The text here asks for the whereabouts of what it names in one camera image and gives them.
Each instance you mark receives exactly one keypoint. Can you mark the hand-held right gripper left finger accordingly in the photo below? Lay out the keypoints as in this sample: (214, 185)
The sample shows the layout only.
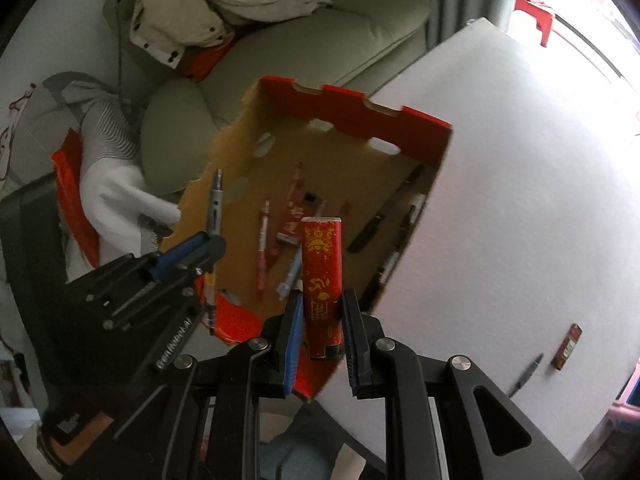
(292, 340)

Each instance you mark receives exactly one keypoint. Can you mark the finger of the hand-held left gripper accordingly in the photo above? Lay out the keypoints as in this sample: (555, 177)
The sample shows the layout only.
(210, 250)
(175, 255)

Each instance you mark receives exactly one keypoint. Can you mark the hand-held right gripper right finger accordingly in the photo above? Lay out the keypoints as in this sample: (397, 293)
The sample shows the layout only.
(352, 345)

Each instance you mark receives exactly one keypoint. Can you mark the grey yellow pen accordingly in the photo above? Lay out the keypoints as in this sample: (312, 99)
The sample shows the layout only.
(216, 205)

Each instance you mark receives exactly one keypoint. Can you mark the light blue pen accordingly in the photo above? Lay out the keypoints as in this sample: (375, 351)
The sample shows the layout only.
(290, 275)

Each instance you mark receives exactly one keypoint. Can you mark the tall red lighter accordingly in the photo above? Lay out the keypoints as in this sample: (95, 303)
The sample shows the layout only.
(322, 270)

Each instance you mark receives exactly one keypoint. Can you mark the black marker pen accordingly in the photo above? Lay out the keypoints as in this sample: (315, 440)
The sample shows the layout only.
(367, 232)

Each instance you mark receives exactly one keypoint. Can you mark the red cardboard box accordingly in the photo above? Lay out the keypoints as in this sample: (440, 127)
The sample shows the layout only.
(345, 160)

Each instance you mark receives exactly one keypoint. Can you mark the person's leg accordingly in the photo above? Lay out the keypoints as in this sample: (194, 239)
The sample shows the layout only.
(305, 440)

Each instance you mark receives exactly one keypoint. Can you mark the black furniture piece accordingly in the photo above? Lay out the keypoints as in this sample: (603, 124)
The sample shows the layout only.
(30, 240)

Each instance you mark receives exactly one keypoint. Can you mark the grey striped white cloth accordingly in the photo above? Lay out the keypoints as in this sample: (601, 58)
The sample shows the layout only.
(105, 130)

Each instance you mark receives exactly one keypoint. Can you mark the white printed cloth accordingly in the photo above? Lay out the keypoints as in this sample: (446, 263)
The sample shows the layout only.
(35, 150)

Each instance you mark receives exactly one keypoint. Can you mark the grey grip clear pen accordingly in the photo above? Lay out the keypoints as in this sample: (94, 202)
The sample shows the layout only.
(525, 375)

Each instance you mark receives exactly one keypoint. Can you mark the orange cloth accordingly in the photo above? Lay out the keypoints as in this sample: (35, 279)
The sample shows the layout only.
(205, 62)

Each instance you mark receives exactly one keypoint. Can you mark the dark red patterned packet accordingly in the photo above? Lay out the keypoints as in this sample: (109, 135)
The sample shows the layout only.
(568, 347)

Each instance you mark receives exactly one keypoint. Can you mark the grey green sofa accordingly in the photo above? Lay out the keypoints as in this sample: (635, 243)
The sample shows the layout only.
(300, 45)

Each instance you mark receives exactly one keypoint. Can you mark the beige jacket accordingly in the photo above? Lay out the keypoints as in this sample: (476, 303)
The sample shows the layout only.
(170, 15)

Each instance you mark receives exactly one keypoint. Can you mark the pink plastic stool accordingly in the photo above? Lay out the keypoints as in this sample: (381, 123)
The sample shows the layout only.
(622, 410)

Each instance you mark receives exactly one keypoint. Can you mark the red plastic stool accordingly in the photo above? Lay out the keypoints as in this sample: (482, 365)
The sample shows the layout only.
(535, 7)

